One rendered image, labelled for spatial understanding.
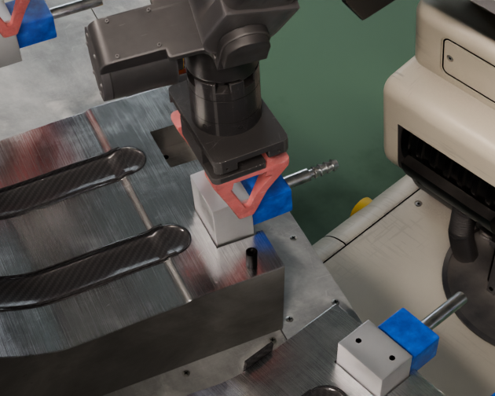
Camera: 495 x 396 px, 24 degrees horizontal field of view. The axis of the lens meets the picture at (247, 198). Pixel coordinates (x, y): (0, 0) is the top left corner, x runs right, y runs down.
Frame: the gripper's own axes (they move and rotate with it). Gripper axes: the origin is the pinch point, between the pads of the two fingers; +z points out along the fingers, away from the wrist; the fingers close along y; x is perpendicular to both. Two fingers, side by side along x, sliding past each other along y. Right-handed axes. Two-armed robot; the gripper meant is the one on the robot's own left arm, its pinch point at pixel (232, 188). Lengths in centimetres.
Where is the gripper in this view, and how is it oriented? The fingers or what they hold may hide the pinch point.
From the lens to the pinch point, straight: 99.1
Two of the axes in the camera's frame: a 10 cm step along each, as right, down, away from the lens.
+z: 0.5, 6.8, 7.3
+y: 4.1, 6.5, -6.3
